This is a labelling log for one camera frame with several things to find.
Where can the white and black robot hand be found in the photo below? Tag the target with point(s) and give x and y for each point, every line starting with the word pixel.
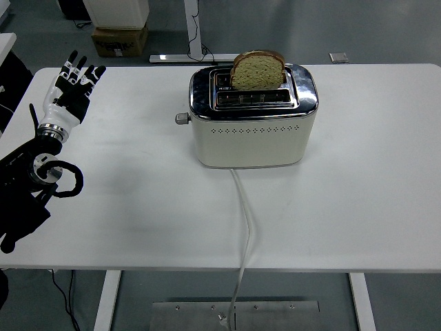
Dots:
pixel 55 112

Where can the cream toaster with chrome top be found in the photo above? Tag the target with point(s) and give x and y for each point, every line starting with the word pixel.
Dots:
pixel 251 145

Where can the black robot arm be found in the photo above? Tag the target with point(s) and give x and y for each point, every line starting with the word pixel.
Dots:
pixel 20 207

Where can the black chair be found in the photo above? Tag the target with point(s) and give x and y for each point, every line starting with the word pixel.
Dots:
pixel 13 79

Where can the white side table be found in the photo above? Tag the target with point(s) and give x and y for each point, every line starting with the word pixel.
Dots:
pixel 6 43

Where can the brown cardboard box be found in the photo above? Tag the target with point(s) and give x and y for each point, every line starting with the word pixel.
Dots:
pixel 119 43

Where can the black case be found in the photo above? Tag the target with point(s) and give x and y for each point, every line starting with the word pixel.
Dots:
pixel 74 8

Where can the white box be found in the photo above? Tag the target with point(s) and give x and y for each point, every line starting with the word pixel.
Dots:
pixel 117 12

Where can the white desk leg with foot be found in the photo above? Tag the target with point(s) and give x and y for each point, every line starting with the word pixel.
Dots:
pixel 193 27

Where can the white table leg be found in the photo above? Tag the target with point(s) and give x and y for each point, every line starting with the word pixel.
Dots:
pixel 107 300
pixel 362 303

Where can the brown bread slice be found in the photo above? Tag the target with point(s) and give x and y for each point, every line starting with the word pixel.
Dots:
pixel 256 74

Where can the grey floor plate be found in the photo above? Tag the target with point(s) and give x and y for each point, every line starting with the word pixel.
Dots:
pixel 338 57

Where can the grey metal plate with screws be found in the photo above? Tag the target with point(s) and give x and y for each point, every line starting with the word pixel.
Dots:
pixel 275 317

